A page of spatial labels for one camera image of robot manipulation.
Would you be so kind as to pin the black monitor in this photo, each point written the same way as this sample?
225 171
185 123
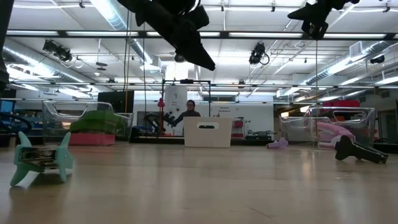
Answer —
115 101

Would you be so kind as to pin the red box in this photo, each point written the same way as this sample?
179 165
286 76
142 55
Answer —
340 103

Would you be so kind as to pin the clear plastic bin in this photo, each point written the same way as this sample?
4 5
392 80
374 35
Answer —
49 124
367 124

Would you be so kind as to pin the black metal rig frame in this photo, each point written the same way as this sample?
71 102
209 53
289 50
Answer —
186 81

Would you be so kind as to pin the teal staple remover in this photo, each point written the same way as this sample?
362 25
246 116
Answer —
40 157

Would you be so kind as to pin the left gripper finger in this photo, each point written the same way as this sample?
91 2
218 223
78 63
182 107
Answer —
185 45
197 46

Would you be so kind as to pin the pink stapler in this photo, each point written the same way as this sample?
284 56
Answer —
329 130

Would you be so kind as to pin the green tape roll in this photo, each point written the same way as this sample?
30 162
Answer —
93 129
99 116

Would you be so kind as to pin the white plastic bin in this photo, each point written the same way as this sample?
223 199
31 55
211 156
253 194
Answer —
192 137

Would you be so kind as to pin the black ceiling spotlight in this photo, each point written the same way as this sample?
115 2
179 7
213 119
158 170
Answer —
257 53
57 49

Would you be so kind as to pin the black background robot arm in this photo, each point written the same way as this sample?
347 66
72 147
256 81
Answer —
155 119

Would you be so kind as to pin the red stand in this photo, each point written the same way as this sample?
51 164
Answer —
161 104

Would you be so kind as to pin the black stapler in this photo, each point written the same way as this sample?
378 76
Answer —
357 152

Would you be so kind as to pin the red tape roll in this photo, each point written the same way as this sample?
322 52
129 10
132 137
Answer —
93 139

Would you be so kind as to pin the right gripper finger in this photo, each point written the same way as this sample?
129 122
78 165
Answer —
306 12

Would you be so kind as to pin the person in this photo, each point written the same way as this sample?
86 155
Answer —
188 116

